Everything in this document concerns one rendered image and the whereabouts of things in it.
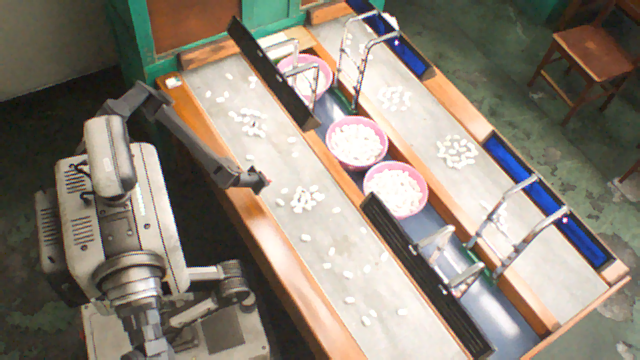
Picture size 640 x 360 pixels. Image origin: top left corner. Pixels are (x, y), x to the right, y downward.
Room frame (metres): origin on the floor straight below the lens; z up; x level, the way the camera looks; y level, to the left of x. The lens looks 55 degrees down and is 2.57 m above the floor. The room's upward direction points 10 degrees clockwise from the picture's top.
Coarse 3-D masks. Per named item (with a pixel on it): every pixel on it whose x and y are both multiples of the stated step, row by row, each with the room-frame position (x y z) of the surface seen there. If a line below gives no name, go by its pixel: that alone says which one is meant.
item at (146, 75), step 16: (368, 0) 2.41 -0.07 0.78; (384, 0) 2.49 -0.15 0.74; (112, 16) 1.90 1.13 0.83; (304, 16) 2.14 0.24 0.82; (112, 32) 1.98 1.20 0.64; (256, 32) 1.96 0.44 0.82; (272, 32) 2.02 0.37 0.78; (128, 48) 1.82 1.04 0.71; (128, 64) 1.90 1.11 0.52; (160, 64) 1.64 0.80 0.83; (176, 64) 1.69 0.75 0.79; (128, 80) 1.97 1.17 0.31; (144, 80) 1.61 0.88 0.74; (144, 128) 1.85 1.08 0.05; (160, 128) 1.63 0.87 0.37; (160, 144) 1.62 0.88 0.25
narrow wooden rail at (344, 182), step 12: (264, 84) 1.70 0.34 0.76; (300, 132) 1.46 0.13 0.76; (312, 132) 1.46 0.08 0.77; (312, 144) 1.40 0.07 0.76; (324, 144) 1.41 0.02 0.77; (324, 156) 1.35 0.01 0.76; (336, 168) 1.30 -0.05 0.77; (336, 180) 1.25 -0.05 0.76; (348, 180) 1.25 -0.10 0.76; (348, 192) 1.19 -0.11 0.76; (360, 192) 1.20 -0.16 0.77; (372, 228) 1.05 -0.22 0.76; (408, 276) 0.88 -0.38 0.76; (444, 324) 0.72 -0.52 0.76
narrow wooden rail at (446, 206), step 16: (320, 48) 1.99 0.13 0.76; (336, 64) 1.90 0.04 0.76; (352, 80) 1.82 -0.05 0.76; (352, 96) 1.73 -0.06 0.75; (368, 112) 1.64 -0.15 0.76; (384, 128) 1.56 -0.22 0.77; (400, 144) 1.49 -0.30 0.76; (400, 160) 1.44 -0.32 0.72; (416, 160) 1.42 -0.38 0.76; (416, 176) 1.36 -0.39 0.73; (432, 176) 1.35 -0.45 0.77; (432, 192) 1.28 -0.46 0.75; (448, 192) 1.28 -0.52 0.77; (448, 208) 1.21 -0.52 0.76; (448, 224) 1.18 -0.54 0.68; (464, 224) 1.14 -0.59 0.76; (464, 240) 1.11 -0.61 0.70; (480, 240) 1.08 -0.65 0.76; (480, 256) 1.04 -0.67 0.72; (496, 256) 1.02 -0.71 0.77; (512, 272) 0.97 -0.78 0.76; (512, 288) 0.91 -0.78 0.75; (528, 288) 0.91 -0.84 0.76; (512, 304) 0.88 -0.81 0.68; (528, 304) 0.85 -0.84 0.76; (528, 320) 0.81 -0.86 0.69; (544, 320) 0.79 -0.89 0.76; (544, 336) 0.76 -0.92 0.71
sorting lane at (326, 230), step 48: (240, 96) 1.62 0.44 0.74; (240, 144) 1.35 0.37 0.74; (288, 144) 1.40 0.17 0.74; (288, 192) 1.16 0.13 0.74; (336, 192) 1.20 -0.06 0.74; (336, 240) 0.98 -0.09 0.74; (336, 288) 0.79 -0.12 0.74; (384, 288) 0.82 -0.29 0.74; (384, 336) 0.64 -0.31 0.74; (432, 336) 0.67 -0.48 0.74
